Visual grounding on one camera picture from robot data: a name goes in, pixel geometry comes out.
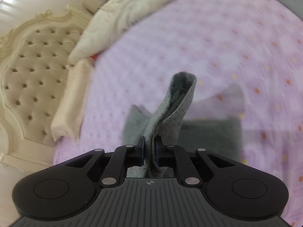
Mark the grey speckled pants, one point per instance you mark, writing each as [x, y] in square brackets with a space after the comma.
[210, 124]

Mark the red item under quilt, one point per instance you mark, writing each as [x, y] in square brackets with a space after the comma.
[94, 57]

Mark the beige pillow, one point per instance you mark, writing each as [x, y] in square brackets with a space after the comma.
[69, 116]

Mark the beige quilt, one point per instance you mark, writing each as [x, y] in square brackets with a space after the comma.
[109, 23]

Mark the pink patterned bed sheet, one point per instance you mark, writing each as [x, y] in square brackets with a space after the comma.
[247, 57]

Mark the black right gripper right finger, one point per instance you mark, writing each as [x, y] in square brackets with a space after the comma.
[191, 169]

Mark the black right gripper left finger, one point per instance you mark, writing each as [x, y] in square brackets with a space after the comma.
[109, 169]

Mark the cream tufted headboard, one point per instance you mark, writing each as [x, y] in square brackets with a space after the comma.
[34, 70]

